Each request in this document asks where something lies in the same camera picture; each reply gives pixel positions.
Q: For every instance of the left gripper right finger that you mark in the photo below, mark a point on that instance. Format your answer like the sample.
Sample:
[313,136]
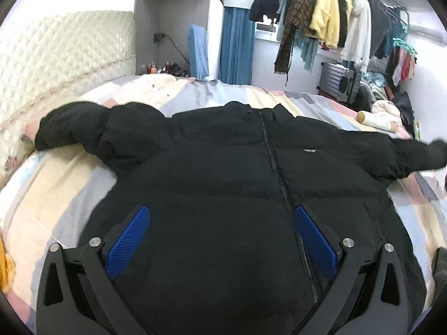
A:
[366,291]

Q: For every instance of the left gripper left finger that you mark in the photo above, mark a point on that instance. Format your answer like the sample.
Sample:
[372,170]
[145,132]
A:
[76,289]

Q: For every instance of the black puffer jacket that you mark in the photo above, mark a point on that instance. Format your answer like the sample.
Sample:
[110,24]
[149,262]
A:
[222,254]

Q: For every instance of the pile of clothes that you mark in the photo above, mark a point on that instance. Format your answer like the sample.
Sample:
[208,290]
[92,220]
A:
[380,92]

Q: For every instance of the yellow cloth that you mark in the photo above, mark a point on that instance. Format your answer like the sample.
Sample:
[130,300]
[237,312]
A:
[7,269]

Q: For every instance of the floral pillow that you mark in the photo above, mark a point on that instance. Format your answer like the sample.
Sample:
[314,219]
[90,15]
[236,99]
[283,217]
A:
[17,144]

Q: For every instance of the cream cylindrical bolster pillow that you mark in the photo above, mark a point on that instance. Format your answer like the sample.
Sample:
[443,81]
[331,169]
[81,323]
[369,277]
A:
[375,121]

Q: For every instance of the grey suitcase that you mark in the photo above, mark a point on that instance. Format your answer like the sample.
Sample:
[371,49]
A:
[339,83]

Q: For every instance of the cream quilted headboard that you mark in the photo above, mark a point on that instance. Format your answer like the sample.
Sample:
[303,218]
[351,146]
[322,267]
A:
[60,57]

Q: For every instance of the white hooded sweater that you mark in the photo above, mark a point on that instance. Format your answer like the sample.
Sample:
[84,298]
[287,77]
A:
[358,39]

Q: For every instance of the teal hanging garment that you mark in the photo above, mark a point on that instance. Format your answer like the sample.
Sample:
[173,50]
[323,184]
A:
[307,44]

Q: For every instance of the blue covered chair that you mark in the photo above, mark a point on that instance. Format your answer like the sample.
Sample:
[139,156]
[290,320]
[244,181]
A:
[198,52]

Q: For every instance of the yellow fleece jacket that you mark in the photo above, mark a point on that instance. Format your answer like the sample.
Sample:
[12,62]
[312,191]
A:
[326,21]

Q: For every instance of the dark grey hanging coat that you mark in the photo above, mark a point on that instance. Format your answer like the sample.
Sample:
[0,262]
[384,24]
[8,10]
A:
[380,24]

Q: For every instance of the blue curtain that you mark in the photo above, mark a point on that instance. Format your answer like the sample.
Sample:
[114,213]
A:
[237,47]

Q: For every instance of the grey bedside cabinet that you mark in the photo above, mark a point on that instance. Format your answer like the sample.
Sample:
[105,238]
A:
[161,32]

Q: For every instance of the brown plaid scarf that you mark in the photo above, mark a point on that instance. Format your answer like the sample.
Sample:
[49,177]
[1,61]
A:
[297,19]

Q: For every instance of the black hanging jacket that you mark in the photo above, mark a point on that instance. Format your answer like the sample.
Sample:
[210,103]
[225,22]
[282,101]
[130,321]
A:
[264,8]

